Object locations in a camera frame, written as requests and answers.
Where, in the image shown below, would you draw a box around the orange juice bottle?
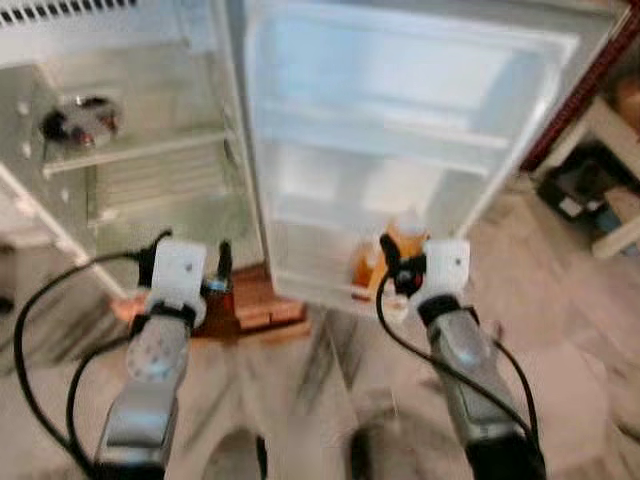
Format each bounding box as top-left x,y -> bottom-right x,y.
352,208 -> 431,301

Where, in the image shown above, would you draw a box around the clear fridge crisper drawer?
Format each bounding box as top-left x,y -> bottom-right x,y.
88,150 -> 241,241

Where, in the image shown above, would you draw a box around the white fridge door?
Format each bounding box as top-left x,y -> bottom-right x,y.
228,0 -> 629,321

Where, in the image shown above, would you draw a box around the black box white labels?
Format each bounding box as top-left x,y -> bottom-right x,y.
540,148 -> 616,236

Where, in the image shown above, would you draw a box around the brown cardboard box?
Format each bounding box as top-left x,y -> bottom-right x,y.
612,72 -> 640,131

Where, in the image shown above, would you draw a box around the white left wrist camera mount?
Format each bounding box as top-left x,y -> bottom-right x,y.
148,238 -> 209,326

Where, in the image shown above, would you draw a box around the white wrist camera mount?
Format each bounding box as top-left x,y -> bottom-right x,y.
148,238 -> 209,326
408,238 -> 471,319

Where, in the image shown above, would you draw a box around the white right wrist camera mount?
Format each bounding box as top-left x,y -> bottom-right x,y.
408,238 -> 471,319

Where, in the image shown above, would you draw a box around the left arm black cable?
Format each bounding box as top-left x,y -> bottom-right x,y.
12,250 -> 151,476

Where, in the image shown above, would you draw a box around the white furniture frame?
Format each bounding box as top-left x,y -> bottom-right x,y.
535,95 -> 640,261

